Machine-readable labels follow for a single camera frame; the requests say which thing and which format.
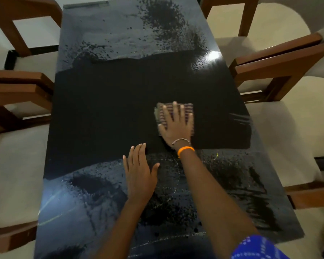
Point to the orange wristband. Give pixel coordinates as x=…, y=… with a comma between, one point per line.
x=185, y=150

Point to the person's right hand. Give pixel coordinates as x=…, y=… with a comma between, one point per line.
x=178, y=128

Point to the blue patterned sleeve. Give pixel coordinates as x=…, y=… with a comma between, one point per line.
x=255, y=249

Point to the person's left hand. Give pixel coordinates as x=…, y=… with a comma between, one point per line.
x=139, y=178

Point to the person's left thumb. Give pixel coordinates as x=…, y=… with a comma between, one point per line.
x=155, y=172

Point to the person's right little finger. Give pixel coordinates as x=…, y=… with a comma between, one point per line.
x=190, y=120

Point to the person's right middle finger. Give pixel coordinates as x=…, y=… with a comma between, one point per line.
x=175, y=110

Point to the person's left forearm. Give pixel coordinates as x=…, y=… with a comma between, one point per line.
x=124, y=229

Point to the person's left middle finger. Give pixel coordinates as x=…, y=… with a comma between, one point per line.
x=137, y=155

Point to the striped cleaning cloth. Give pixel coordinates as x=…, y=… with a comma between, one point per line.
x=162, y=115

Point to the person's right forearm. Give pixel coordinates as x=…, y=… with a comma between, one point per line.
x=213, y=199

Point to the person's left little finger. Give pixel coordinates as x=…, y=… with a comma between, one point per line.
x=125, y=163

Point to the person's right thumb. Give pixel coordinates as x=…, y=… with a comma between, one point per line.
x=162, y=129

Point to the wooden chair with cream cushion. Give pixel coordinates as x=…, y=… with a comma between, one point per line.
x=294, y=126
x=13, y=164
x=272, y=24
x=5, y=13

